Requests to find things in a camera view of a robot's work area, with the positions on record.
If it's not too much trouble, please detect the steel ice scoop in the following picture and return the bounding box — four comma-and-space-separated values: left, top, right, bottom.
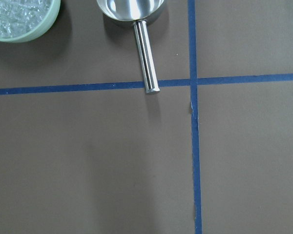
97, 0, 166, 94

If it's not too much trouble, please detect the green bowl of ice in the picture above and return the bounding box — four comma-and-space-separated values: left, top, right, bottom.
0, 0, 61, 43

